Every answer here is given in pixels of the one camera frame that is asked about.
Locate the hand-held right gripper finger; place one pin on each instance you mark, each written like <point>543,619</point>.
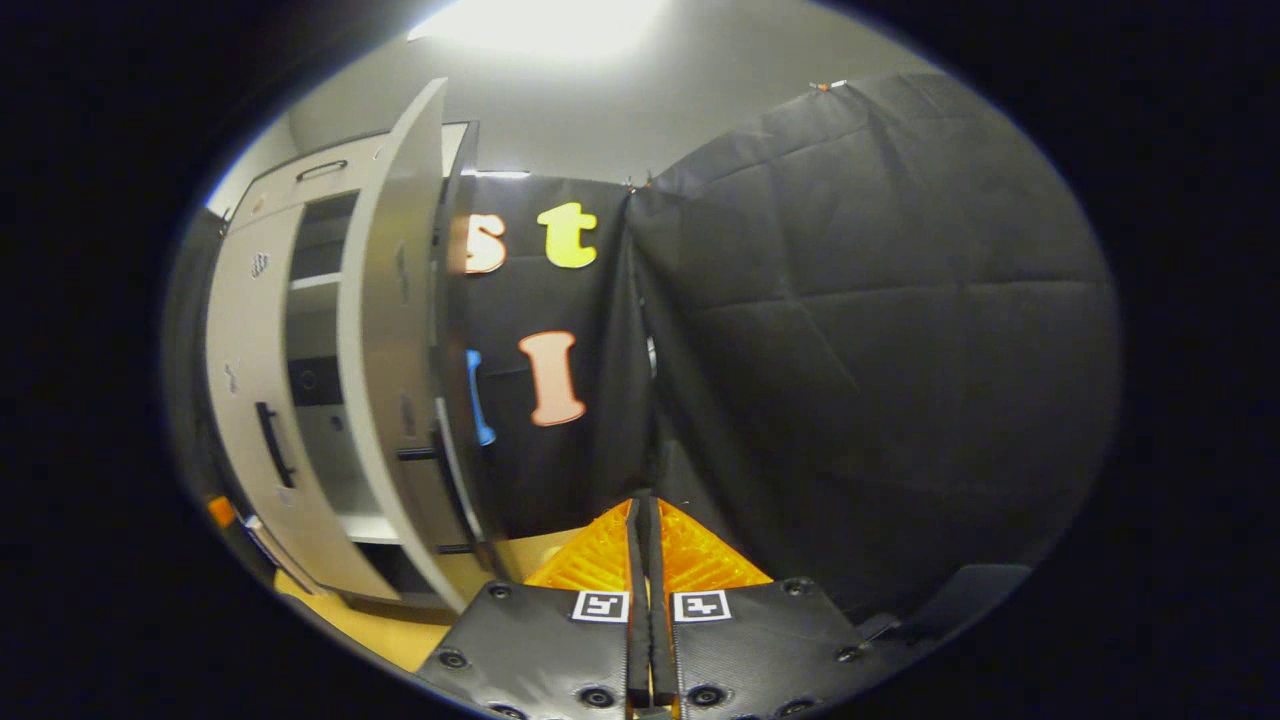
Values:
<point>661,640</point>
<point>637,640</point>

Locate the grey double-door shoe cabinet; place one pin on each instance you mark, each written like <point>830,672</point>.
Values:
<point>320,430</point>

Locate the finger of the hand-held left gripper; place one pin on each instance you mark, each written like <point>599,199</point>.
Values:
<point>221,511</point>

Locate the black backdrop cloth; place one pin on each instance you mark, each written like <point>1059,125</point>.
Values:
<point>850,300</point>

